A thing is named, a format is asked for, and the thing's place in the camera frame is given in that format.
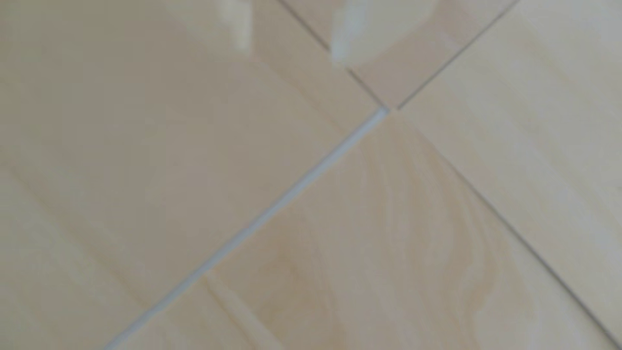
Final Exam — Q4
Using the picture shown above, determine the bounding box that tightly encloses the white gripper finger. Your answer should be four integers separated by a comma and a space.
216, 0, 253, 53
330, 0, 438, 65

